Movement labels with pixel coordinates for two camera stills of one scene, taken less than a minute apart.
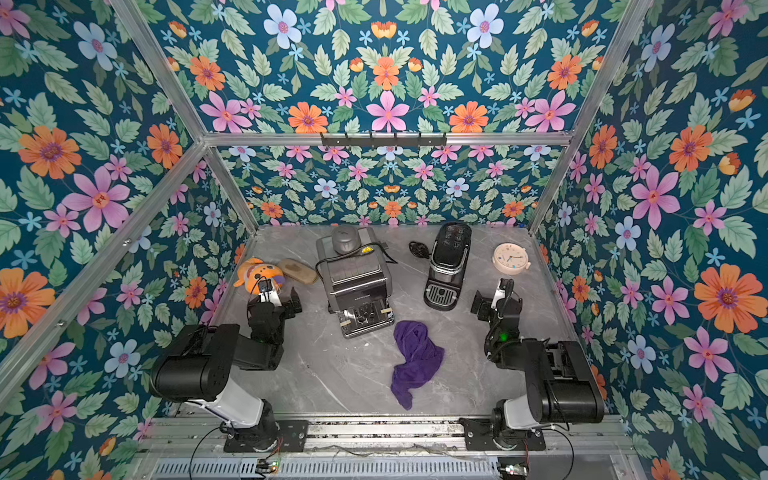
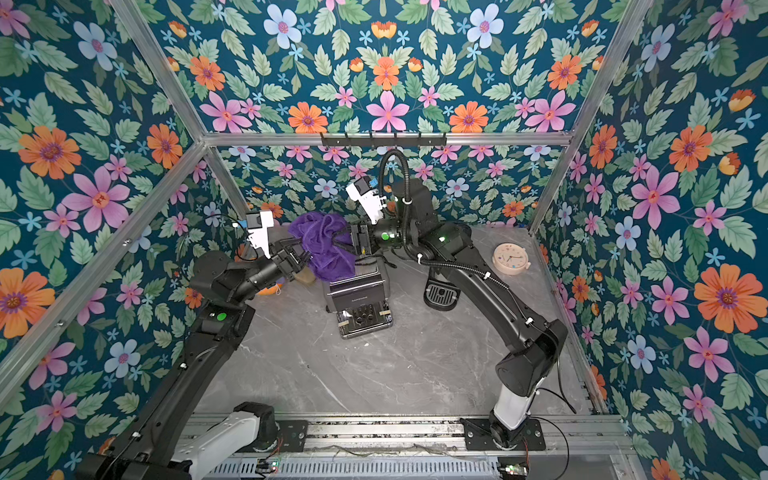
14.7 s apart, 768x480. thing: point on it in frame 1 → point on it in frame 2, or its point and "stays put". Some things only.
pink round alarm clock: [511, 259] stays put
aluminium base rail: [191, 448] stays put
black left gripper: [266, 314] → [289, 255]
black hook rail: [384, 139] stays put
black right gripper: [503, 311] → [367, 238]
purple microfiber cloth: [423, 359] → [329, 244]
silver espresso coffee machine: [353, 267] stays put
